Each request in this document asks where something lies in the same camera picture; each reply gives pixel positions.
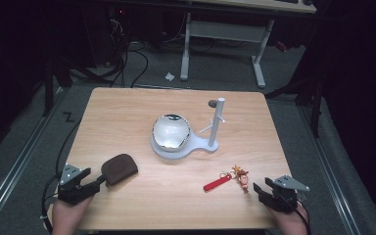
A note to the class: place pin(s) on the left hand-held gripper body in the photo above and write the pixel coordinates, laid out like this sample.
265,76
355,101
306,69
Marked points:
75,192

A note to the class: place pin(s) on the metal floor rail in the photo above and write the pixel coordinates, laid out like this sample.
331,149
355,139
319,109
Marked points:
19,156
329,169

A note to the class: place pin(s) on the white stand with pole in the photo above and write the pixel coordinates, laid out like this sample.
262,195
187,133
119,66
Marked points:
213,124

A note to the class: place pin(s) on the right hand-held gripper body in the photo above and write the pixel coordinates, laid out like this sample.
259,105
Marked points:
282,196

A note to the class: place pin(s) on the brown pouch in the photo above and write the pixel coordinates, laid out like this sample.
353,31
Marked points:
119,169

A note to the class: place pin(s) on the white desk with metal legs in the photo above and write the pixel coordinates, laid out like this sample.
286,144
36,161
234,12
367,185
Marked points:
225,31

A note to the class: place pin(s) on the person's right hand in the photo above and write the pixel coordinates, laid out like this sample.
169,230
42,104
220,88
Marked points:
290,223

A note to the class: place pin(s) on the shiny metal bowl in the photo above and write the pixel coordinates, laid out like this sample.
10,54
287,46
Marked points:
171,132

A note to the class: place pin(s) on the black metal stand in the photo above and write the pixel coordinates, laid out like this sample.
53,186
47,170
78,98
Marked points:
48,88
316,107

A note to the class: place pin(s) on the small dark round object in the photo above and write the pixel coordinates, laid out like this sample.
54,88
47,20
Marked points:
212,103

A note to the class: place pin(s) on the crumpled white paper scrap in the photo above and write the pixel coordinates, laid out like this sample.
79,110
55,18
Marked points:
169,76

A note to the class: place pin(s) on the person's left hand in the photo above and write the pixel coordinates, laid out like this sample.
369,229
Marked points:
68,215

